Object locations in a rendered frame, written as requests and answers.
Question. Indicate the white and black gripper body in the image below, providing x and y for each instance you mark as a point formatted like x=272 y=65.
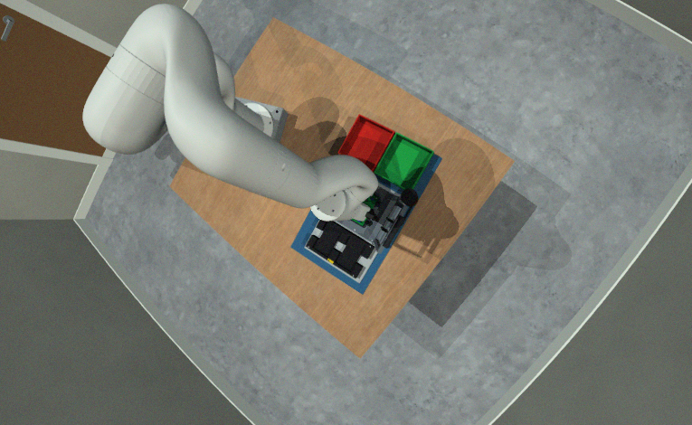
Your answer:
x=363 y=210

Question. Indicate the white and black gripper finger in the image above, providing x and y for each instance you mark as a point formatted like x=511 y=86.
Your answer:
x=371 y=215

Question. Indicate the green circuit board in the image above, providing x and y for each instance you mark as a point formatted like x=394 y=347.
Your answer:
x=370 y=201

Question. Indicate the red open-top bin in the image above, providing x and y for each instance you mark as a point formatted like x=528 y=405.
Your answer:
x=367 y=141

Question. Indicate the green bin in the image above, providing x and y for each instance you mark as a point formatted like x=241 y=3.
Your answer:
x=403 y=162

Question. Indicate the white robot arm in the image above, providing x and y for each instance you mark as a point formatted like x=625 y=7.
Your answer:
x=166 y=62

